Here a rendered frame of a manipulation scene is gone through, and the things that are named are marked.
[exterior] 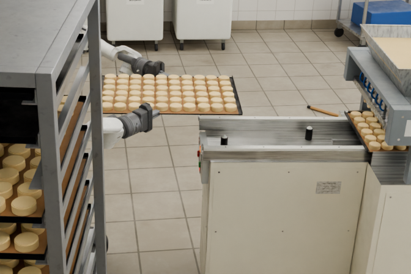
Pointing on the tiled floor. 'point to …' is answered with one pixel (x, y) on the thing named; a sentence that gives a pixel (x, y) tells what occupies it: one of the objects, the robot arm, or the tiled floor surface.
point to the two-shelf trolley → (365, 0)
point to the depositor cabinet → (383, 222)
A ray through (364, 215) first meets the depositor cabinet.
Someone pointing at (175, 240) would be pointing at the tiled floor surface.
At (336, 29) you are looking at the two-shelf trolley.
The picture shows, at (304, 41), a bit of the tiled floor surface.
